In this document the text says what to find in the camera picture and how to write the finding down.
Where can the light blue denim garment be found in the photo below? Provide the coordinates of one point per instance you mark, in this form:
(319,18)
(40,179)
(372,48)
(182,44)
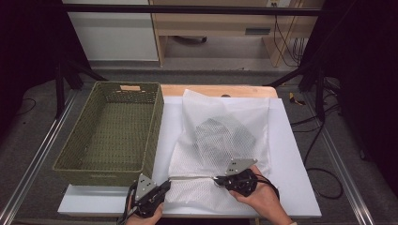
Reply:
(222,137)

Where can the person's right hand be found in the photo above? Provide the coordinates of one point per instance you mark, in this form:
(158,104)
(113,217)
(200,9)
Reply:
(263,203)

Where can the black curtain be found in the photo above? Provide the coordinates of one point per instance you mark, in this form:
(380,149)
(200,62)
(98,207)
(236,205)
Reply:
(369,62)
(25,47)

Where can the aluminium floor rail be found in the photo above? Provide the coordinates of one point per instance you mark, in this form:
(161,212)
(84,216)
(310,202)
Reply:
(33,162)
(357,200)

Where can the white cabinet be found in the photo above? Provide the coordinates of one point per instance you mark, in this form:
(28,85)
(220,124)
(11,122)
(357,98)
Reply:
(115,37)

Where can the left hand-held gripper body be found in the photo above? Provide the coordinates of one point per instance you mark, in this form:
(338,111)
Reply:
(144,187)

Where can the yellow and black tool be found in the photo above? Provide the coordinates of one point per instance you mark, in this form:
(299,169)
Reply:
(294,98)

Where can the white mesh laundry bag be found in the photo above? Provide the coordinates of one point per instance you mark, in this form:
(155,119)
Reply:
(203,106)

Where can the person's left hand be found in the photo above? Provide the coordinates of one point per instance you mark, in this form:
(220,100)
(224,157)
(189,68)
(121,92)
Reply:
(144,222)

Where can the green woven basket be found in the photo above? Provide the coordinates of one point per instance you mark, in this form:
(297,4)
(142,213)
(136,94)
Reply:
(125,176)

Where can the black metal stand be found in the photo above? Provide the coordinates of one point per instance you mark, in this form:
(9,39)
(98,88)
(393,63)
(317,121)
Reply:
(59,87)
(319,93)

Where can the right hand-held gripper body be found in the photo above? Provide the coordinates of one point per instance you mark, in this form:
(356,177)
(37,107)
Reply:
(239,165)

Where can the light wooden desk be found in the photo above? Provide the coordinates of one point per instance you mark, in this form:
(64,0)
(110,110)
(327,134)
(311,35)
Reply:
(219,25)

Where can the white board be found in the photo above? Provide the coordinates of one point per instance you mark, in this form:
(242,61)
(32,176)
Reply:
(106,200)

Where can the black horizontal bar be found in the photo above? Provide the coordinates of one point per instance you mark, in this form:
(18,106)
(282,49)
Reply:
(187,10)

